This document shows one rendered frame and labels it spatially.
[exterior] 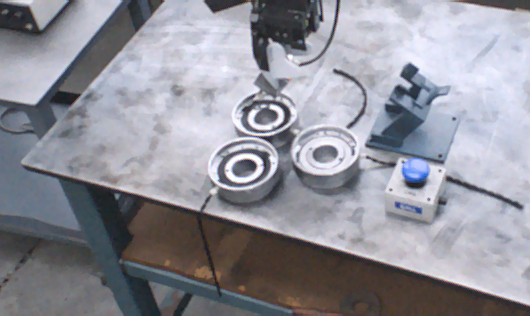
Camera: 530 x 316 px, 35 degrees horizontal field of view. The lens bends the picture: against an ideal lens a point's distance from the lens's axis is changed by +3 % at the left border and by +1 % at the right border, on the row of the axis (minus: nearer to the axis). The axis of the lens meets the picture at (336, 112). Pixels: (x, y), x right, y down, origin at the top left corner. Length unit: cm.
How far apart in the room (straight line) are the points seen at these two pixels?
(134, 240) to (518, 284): 73
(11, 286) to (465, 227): 142
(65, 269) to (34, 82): 70
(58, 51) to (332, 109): 68
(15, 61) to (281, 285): 74
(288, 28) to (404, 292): 53
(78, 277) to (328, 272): 97
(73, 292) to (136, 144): 93
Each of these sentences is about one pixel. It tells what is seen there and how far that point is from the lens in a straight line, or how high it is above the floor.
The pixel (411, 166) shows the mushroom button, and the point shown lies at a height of 87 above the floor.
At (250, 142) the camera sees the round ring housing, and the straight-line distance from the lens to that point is 125.
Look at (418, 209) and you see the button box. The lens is 115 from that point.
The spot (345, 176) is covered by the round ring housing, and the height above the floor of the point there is 82.
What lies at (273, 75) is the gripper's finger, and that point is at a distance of 117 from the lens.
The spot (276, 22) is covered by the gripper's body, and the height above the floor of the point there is 106.
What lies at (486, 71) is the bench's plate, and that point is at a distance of 140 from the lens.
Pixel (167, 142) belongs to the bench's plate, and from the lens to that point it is 133.
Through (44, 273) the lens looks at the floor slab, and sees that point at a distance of 229.
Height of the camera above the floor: 172
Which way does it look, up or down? 44 degrees down
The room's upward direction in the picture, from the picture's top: 6 degrees counter-clockwise
